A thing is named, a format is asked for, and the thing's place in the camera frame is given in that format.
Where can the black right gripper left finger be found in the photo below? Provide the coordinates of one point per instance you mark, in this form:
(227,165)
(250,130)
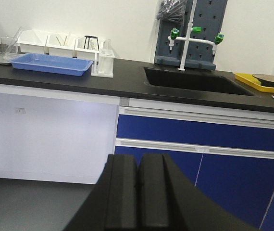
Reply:
(112,204)

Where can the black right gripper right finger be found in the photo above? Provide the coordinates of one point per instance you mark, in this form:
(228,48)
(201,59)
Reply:
(169,201)

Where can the white test tube rack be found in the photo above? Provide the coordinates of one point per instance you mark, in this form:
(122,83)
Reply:
(103,65)

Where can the grey pegboard drying rack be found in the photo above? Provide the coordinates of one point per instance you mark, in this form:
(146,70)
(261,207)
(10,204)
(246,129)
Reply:
(209,15)

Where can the blue cabinet door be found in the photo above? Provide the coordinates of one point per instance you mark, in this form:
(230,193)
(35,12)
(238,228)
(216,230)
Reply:
(241,185)

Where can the blue cabinet drawer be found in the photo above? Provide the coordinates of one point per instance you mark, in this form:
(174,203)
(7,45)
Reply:
(193,132)

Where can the black sink basin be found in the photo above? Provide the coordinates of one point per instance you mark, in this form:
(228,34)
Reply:
(201,82)

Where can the yellow plastic tray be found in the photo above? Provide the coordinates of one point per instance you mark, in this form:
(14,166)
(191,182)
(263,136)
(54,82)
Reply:
(250,80)

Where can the right white storage bin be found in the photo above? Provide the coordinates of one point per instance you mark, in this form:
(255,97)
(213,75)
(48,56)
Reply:
(89,54)

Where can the white storage bin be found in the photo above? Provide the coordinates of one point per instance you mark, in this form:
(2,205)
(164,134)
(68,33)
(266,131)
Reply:
(33,41)
(61,44)
(89,54)

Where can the blue plastic tray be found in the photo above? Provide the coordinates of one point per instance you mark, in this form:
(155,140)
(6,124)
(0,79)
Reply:
(51,64)

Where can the white lab faucet green knobs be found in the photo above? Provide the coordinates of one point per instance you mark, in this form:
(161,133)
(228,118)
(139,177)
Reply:
(187,39)

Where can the middle white storage bin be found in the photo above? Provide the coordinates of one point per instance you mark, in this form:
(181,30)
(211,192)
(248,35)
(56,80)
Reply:
(61,44)

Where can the black metal tripod stand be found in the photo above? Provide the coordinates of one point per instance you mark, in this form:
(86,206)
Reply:
(91,43)

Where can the left white storage bin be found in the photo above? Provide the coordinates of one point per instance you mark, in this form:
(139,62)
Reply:
(33,41)

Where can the bag of black pegs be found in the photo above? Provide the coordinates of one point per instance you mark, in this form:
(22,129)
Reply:
(172,11)

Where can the glass beaker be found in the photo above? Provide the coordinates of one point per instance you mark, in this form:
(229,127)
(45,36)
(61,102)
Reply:
(9,47)

